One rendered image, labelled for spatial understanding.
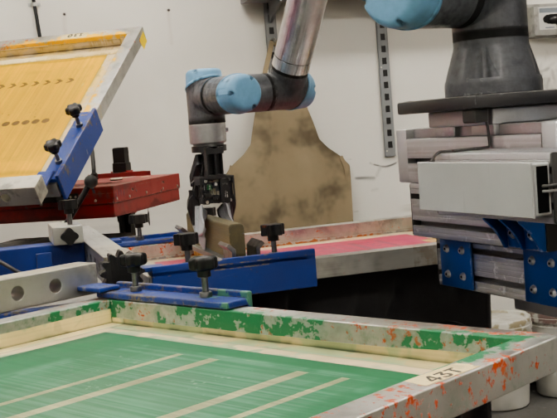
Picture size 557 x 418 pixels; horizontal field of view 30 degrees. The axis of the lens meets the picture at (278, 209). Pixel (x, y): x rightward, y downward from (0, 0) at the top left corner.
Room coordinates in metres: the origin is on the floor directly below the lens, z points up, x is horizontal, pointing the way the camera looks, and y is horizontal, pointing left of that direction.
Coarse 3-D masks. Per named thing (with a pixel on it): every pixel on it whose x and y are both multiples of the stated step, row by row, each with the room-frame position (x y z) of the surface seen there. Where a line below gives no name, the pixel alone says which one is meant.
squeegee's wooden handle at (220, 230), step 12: (216, 216) 2.13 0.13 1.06; (192, 228) 2.27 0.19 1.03; (216, 228) 2.03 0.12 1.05; (228, 228) 1.94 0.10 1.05; (240, 228) 1.94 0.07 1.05; (216, 240) 2.04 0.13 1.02; (228, 240) 1.95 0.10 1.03; (240, 240) 1.94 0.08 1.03; (216, 252) 2.05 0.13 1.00; (240, 252) 1.94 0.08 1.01
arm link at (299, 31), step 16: (288, 0) 2.00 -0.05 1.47; (304, 0) 1.98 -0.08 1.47; (320, 0) 1.98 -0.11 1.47; (288, 16) 2.01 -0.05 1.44; (304, 16) 1.99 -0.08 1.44; (320, 16) 2.01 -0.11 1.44; (288, 32) 2.01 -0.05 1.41; (304, 32) 2.01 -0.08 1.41; (288, 48) 2.02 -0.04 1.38; (304, 48) 2.02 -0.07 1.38; (272, 64) 2.07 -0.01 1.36; (288, 64) 2.04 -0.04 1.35; (304, 64) 2.04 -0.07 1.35; (272, 80) 2.05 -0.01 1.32; (288, 80) 2.05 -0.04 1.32; (304, 80) 2.07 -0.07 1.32; (288, 96) 2.06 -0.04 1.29; (304, 96) 2.08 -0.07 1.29
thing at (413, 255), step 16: (336, 224) 2.49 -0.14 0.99; (352, 224) 2.49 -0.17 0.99; (368, 224) 2.50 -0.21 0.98; (384, 224) 2.51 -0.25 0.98; (400, 224) 2.52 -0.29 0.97; (288, 240) 2.44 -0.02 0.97; (304, 240) 2.45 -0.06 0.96; (320, 240) 2.46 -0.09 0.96; (160, 256) 2.36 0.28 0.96; (176, 256) 2.37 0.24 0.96; (320, 256) 1.91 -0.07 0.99; (336, 256) 1.90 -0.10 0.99; (352, 256) 1.90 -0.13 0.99; (368, 256) 1.91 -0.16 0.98; (384, 256) 1.92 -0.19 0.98; (400, 256) 1.93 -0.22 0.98; (416, 256) 1.94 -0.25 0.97; (432, 256) 1.95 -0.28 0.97; (320, 272) 1.89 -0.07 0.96; (336, 272) 1.89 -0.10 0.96; (352, 272) 1.90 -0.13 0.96; (368, 272) 1.91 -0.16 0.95
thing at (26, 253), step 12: (0, 252) 1.99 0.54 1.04; (12, 252) 1.99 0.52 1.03; (24, 252) 2.00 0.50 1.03; (36, 252) 2.00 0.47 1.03; (60, 252) 2.02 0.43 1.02; (72, 252) 2.02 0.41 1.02; (84, 252) 2.03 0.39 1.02; (12, 264) 1.99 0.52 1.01; (24, 264) 2.00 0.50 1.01; (60, 264) 2.02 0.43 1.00
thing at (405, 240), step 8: (360, 240) 2.42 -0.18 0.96; (368, 240) 2.41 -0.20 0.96; (376, 240) 2.39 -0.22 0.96; (384, 240) 2.38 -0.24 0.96; (392, 240) 2.37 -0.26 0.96; (400, 240) 2.36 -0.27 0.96; (408, 240) 2.35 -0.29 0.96; (416, 240) 2.33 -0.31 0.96; (280, 248) 2.38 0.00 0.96; (288, 248) 2.37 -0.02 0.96; (296, 248) 2.36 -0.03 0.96; (304, 248) 2.34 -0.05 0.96; (168, 264) 2.25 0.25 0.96
